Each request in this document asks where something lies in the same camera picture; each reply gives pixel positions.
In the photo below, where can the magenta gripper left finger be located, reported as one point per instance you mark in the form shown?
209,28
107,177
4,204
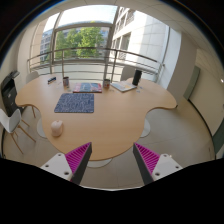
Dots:
70,166

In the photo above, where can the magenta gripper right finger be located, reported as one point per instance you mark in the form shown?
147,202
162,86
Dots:
153,166

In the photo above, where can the blue patterned mouse pad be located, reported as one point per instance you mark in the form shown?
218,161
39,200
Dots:
75,103

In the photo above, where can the wooden curved table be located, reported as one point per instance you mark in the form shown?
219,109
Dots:
116,123

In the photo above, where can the red and blue book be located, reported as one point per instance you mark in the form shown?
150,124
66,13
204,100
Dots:
87,88

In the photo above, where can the white chair wooden legs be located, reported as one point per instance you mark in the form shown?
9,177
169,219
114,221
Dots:
11,123

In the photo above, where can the open light notebook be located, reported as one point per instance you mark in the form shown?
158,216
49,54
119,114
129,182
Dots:
123,86

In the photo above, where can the dark mug centre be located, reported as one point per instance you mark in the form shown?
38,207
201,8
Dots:
106,83

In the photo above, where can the small dark box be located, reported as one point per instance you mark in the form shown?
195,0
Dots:
51,80

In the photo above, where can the black cylindrical speaker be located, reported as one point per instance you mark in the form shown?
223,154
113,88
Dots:
137,77

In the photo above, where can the white chair far right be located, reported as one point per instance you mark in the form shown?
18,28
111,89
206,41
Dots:
127,72

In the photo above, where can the metal balcony railing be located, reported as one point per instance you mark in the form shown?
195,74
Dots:
92,63

